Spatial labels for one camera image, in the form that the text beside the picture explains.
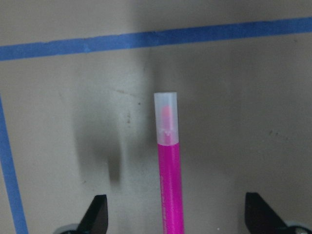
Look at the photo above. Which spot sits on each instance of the pink highlighter pen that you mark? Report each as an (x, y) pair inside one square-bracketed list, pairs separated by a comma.
[(169, 162)]

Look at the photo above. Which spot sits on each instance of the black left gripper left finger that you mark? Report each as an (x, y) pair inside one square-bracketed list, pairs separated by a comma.
[(95, 220)]

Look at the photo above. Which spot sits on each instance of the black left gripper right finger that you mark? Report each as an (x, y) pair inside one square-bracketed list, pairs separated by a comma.
[(260, 218)]

